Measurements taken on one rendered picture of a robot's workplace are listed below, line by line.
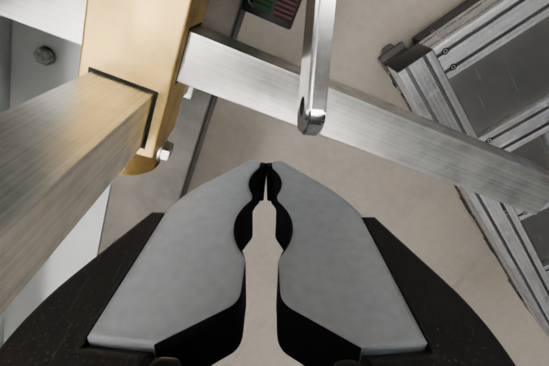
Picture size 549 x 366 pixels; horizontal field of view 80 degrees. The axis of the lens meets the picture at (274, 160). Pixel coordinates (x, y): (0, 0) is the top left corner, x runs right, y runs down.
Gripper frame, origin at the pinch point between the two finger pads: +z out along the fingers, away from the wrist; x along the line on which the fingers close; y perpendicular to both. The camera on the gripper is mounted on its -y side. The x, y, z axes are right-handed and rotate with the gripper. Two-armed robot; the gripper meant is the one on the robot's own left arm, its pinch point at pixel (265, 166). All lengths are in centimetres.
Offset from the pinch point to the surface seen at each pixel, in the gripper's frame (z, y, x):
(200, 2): 8.9, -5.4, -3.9
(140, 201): 20.4, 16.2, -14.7
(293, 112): 7.8, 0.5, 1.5
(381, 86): 90, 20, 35
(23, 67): 28.4, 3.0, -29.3
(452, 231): 90, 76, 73
